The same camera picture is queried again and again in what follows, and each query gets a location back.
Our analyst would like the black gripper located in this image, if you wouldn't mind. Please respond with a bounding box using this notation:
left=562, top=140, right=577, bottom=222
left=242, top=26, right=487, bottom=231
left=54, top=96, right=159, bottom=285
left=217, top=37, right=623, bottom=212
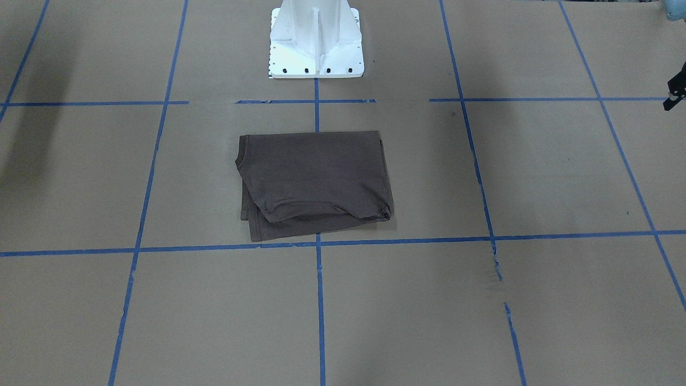
left=662, top=63, right=686, bottom=112

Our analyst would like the brown paper table cover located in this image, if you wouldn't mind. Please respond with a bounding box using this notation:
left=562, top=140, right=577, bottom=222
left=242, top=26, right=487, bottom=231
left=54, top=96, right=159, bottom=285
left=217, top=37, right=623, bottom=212
left=2, top=1, right=684, bottom=385

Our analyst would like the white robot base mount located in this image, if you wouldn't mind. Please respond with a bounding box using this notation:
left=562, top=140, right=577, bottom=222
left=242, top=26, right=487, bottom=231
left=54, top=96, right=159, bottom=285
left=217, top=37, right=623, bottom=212
left=268, top=1, right=365, bottom=79

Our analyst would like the dark brown t-shirt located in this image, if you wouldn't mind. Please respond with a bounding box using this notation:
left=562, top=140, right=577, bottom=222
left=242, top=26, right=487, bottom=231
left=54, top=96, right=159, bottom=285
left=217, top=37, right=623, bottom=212
left=235, top=130, right=394, bottom=242

